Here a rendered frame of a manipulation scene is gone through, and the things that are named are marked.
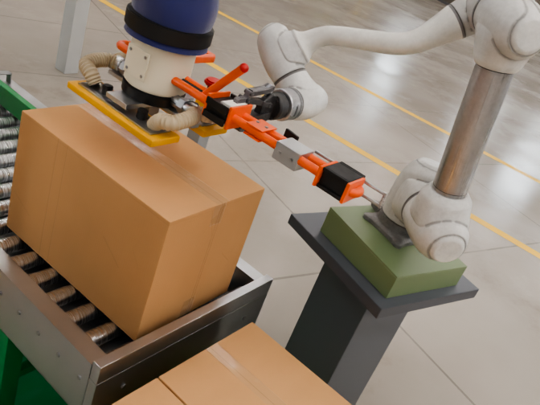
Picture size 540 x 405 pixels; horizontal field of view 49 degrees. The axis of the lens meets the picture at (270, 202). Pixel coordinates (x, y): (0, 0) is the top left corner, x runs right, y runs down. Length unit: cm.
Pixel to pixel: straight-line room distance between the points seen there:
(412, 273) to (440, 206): 26
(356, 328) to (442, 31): 100
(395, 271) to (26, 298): 105
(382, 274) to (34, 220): 106
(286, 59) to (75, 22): 308
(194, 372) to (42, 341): 41
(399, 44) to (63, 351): 120
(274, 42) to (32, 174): 79
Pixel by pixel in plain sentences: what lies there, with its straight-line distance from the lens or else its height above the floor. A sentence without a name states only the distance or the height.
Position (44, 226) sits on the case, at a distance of 184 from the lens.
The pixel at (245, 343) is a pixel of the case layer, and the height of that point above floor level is 54.
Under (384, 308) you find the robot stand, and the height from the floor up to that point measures 75.
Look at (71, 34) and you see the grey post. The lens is 466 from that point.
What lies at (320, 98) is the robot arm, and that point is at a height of 123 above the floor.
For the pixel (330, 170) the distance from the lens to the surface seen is 129.
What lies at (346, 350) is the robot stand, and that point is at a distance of 215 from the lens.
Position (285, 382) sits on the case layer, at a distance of 174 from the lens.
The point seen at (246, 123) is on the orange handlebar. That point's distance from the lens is 141.
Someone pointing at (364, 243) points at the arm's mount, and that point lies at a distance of 190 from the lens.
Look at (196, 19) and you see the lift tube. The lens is 149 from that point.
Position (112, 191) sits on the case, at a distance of 156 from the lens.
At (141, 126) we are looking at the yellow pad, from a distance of 151.
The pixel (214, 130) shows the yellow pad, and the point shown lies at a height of 109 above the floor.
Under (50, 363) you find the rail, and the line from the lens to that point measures 170.
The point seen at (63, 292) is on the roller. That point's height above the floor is 55.
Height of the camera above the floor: 171
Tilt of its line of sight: 27 degrees down
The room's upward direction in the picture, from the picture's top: 21 degrees clockwise
